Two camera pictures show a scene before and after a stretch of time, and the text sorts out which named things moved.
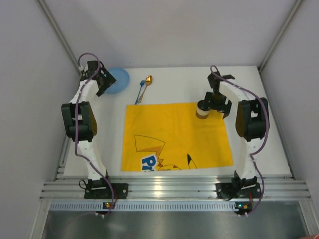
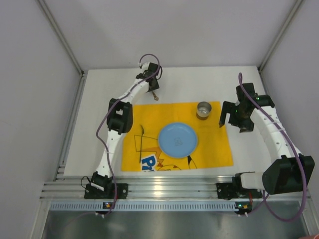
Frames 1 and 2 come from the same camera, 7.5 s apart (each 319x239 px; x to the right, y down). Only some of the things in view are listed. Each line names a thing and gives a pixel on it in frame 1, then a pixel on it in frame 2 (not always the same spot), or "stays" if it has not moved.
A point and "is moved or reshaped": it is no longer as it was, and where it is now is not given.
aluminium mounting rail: (273, 187) stays
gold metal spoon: (148, 80) is moved or reshaped
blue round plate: (121, 77) to (178, 140)
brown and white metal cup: (202, 110) stays
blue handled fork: (141, 83) is moved or reshaped
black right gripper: (219, 106) to (230, 109)
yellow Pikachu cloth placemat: (166, 136) stays
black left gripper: (105, 81) to (152, 84)
